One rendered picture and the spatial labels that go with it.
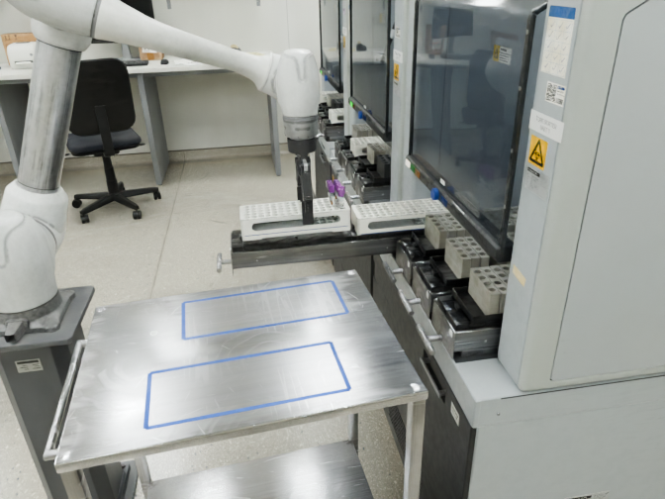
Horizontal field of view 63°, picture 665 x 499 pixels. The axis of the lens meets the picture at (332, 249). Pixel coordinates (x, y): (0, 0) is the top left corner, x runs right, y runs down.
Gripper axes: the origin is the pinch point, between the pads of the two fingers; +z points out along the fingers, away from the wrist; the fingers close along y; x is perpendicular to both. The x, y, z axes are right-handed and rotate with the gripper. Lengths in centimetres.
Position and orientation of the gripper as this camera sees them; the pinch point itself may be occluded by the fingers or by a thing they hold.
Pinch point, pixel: (305, 208)
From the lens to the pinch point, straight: 149.6
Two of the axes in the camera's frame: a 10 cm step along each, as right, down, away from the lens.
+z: 0.3, 8.9, 4.5
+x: 9.8, -1.0, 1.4
